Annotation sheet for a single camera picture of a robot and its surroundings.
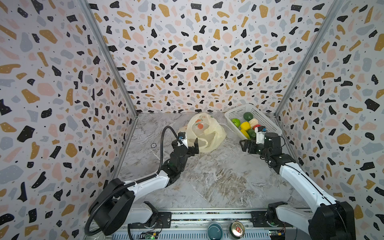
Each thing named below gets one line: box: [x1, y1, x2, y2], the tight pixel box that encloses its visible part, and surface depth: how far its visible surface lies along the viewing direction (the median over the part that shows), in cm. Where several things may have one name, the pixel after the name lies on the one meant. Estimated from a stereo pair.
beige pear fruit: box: [248, 118, 259, 128], surface depth 112 cm
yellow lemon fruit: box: [240, 121, 251, 131], surface depth 111 cm
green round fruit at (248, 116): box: [243, 112, 254, 122], surface depth 116 cm
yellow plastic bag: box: [186, 112, 227, 153], surface depth 97 cm
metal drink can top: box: [229, 220, 245, 239], surface depth 64 cm
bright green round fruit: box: [231, 118, 241, 128], surface depth 112 cm
